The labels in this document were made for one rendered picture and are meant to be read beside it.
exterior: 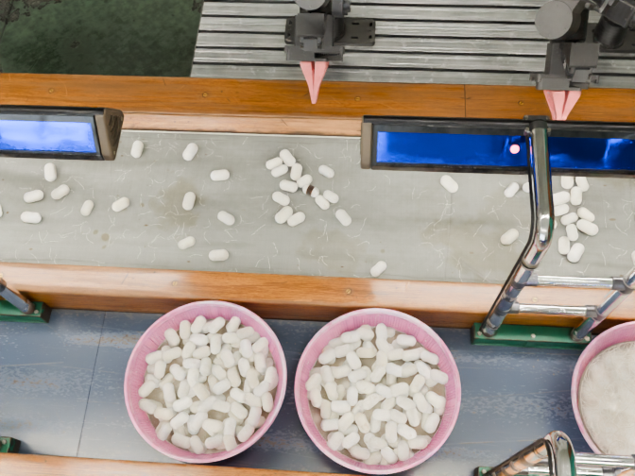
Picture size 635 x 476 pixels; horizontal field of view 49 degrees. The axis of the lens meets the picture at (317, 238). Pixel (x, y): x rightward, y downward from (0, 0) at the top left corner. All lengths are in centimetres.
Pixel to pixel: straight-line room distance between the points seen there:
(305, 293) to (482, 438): 38
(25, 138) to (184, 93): 45
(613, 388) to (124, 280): 84
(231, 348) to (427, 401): 34
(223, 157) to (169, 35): 126
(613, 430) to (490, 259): 34
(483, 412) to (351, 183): 47
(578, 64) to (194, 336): 76
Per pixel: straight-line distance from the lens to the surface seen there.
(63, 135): 104
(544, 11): 119
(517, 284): 101
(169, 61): 251
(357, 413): 117
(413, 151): 96
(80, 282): 129
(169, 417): 120
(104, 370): 132
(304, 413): 116
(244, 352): 120
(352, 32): 160
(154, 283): 125
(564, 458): 80
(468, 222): 129
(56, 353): 136
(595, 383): 125
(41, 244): 138
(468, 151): 97
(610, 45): 166
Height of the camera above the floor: 189
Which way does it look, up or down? 65 degrees down
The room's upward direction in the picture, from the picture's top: 6 degrees counter-clockwise
